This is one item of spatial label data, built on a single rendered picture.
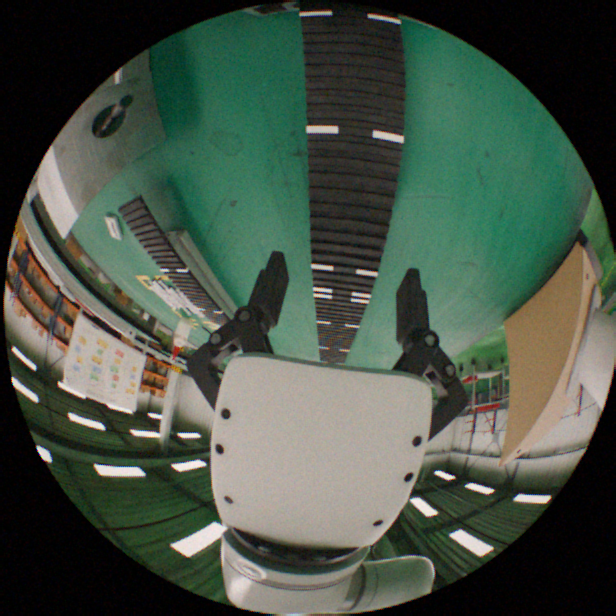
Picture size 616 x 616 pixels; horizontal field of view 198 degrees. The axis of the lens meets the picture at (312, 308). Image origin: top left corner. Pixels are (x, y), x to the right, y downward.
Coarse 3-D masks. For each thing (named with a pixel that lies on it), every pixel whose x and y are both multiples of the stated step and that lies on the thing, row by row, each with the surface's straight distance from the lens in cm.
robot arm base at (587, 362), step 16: (592, 288) 39; (592, 304) 36; (592, 320) 39; (608, 320) 40; (592, 336) 38; (608, 336) 38; (592, 352) 38; (608, 352) 37; (576, 368) 36; (592, 368) 38; (608, 368) 37; (576, 384) 47; (592, 384) 39; (608, 384) 38
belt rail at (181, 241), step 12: (180, 240) 24; (180, 252) 23; (192, 252) 25; (192, 264) 25; (204, 264) 27; (204, 276) 28; (216, 288) 30; (216, 300) 30; (228, 300) 33; (228, 312) 33
